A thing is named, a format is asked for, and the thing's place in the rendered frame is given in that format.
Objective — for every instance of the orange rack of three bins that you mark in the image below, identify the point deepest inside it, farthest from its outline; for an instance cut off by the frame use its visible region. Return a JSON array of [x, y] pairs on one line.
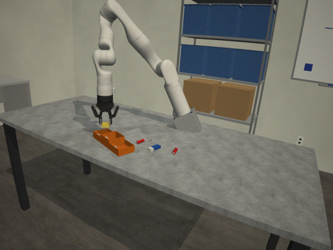
[[114, 141]]

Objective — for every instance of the blue and white eraser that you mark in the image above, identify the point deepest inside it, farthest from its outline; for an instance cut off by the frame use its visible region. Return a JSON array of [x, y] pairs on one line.
[[153, 148]]

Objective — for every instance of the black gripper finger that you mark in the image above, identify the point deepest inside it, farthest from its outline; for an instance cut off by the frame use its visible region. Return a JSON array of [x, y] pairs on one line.
[[116, 107], [93, 107]]

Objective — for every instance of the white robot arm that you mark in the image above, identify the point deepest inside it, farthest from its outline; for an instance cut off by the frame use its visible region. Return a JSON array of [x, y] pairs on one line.
[[110, 11]]

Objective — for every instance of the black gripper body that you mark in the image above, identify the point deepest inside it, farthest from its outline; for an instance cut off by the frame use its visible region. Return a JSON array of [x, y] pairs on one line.
[[105, 100]]

